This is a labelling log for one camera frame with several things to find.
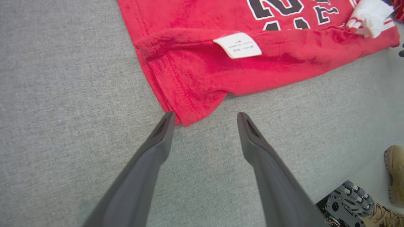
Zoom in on grey fabric sofa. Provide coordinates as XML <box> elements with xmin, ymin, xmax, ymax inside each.
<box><xmin>0</xmin><ymin>0</ymin><xmax>404</xmax><ymax>227</ymax></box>

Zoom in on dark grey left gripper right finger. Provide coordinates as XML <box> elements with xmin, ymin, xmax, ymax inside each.
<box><xmin>237</xmin><ymin>112</ymin><xmax>329</xmax><ymax>227</ymax></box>

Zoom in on tan suede boot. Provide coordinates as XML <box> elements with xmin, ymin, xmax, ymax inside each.
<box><xmin>360</xmin><ymin>203</ymin><xmax>404</xmax><ymax>227</ymax></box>
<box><xmin>383</xmin><ymin>145</ymin><xmax>404</xmax><ymax>208</ymax></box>

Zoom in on red Bulls jersey white sleeves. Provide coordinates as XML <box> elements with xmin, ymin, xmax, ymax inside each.
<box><xmin>117</xmin><ymin>0</ymin><xmax>401</xmax><ymax>127</ymax></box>

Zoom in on red shorts with white trim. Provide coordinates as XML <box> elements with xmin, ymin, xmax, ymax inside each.
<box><xmin>391</xmin><ymin>0</ymin><xmax>404</xmax><ymax>22</ymax></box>

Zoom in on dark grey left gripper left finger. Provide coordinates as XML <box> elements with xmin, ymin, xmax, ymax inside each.
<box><xmin>83</xmin><ymin>111</ymin><xmax>176</xmax><ymax>227</ymax></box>

